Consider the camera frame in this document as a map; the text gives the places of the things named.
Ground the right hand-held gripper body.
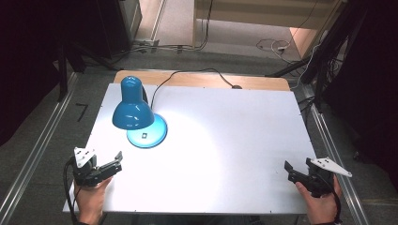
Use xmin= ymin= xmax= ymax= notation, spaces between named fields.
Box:
xmin=304 ymin=157 xmax=353 ymax=199

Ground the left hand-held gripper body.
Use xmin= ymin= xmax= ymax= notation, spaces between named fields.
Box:
xmin=72 ymin=146 xmax=109 ymax=188

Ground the blue desk lamp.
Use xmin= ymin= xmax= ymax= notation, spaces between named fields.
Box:
xmin=112 ymin=75 xmax=169 ymax=150

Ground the person's right hand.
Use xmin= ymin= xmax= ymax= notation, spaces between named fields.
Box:
xmin=295 ymin=175 xmax=343 ymax=225

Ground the person's left hand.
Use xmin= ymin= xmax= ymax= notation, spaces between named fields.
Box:
xmin=74 ymin=175 xmax=114 ymax=225

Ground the black metal stand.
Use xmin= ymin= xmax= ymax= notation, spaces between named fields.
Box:
xmin=55 ymin=39 xmax=121 ymax=101

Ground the grey power strip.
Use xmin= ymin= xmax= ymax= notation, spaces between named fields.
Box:
xmin=133 ymin=38 xmax=161 ymax=53

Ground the black tripod stand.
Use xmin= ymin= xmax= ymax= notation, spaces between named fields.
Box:
xmin=265 ymin=0 xmax=368 ymax=111

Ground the black cabinet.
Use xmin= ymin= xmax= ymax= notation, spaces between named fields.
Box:
xmin=93 ymin=0 xmax=143 ymax=59

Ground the light wooden furniture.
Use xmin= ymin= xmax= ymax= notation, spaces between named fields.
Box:
xmin=192 ymin=0 xmax=346 ymax=60

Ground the metal floor rail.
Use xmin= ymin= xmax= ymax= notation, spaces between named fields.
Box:
xmin=303 ymin=87 xmax=371 ymax=225
xmin=0 ymin=72 xmax=79 ymax=223

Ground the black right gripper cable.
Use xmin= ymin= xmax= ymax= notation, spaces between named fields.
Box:
xmin=318 ymin=174 xmax=344 ymax=224

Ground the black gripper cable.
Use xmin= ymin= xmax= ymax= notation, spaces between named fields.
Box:
xmin=318 ymin=174 xmax=344 ymax=224
xmin=63 ymin=157 xmax=83 ymax=225

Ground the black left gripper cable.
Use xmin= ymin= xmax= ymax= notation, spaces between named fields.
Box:
xmin=63 ymin=157 xmax=83 ymax=225

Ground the black lamp cable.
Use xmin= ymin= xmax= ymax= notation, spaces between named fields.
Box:
xmin=150 ymin=67 xmax=243 ymax=110

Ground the white floor cable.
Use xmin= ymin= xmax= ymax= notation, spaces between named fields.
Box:
xmin=255 ymin=37 xmax=293 ymax=57

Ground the black hanging cable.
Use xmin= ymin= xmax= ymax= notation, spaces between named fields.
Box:
xmin=198 ymin=0 xmax=215 ymax=51

